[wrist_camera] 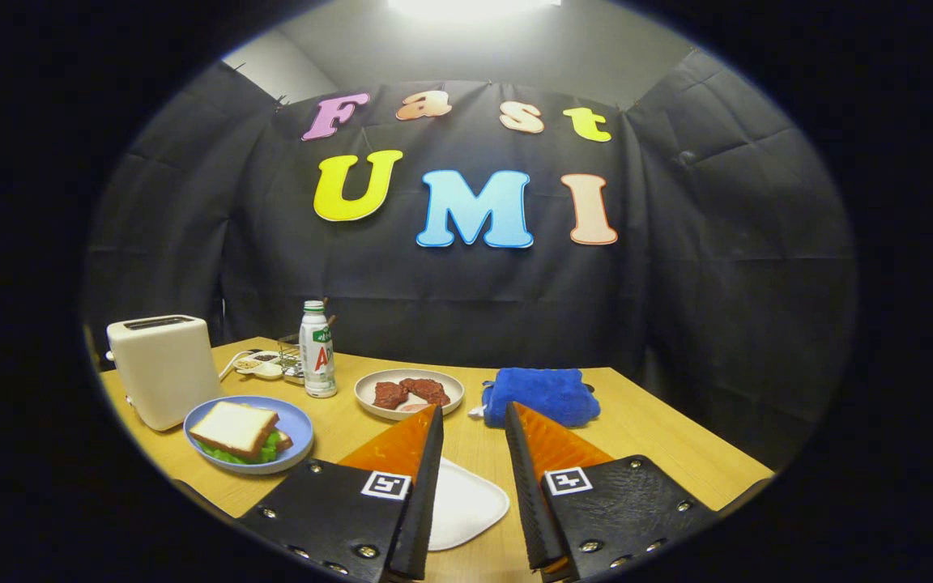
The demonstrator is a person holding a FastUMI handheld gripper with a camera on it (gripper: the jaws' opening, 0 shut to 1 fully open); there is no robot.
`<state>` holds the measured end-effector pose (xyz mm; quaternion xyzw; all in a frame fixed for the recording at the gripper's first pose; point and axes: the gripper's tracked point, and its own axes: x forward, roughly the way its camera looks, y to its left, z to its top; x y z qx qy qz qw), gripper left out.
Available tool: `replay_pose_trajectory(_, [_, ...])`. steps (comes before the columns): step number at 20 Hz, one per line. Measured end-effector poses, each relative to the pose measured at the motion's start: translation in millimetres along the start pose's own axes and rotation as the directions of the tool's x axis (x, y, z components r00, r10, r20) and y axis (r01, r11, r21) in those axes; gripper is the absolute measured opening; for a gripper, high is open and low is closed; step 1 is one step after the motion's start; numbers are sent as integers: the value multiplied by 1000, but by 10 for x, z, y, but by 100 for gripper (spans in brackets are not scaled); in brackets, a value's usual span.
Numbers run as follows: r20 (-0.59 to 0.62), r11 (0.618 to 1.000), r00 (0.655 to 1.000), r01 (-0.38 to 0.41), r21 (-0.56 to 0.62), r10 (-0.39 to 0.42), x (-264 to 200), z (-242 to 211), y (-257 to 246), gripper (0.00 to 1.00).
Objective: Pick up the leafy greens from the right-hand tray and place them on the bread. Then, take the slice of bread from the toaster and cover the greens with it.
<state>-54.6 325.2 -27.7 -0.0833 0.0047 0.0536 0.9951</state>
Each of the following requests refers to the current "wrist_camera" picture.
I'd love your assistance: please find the white bottle green cap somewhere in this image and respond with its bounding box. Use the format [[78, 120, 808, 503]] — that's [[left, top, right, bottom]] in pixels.
[[300, 300, 338, 398]]

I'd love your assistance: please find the black backdrop cloth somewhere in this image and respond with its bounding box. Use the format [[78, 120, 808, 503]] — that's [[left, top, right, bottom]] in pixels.
[[84, 49, 858, 470]]

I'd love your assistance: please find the metal wire holder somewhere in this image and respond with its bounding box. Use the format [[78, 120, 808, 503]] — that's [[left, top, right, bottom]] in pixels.
[[279, 340, 306, 384]]

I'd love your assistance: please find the toasted bread slice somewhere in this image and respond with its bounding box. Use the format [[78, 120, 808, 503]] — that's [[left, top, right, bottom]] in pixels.
[[189, 401, 280, 461]]

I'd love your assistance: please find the white square plate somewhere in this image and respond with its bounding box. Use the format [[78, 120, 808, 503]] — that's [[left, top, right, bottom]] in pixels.
[[428, 457, 510, 552]]

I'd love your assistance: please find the blue round plate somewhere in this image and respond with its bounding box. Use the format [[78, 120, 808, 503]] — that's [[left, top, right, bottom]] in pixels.
[[183, 395, 315, 475]]

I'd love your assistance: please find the blue towel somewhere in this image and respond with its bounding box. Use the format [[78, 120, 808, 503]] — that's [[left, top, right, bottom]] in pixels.
[[479, 368, 602, 429]]

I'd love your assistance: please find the long dark red meat slice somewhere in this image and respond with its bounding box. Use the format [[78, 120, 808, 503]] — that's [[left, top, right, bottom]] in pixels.
[[399, 377, 451, 406]]

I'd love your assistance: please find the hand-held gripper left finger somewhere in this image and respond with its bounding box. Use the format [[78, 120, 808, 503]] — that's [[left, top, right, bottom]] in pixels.
[[236, 403, 445, 582]]

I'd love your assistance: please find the green lettuce leaf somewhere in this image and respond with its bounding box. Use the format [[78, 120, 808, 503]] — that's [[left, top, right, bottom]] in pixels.
[[195, 433, 281, 466]]

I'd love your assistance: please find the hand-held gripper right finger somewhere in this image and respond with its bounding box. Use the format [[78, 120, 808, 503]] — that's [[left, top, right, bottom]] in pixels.
[[504, 401, 718, 582]]

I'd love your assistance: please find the white divided condiment dish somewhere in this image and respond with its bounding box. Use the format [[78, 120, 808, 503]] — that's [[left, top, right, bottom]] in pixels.
[[233, 350, 285, 381]]

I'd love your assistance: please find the white toaster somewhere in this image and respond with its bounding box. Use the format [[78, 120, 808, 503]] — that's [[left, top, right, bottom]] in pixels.
[[106, 315, 223, 432]]

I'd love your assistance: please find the beige round plate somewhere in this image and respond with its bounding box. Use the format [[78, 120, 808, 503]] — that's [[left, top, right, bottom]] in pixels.
[[354, 368, 465, 421]]

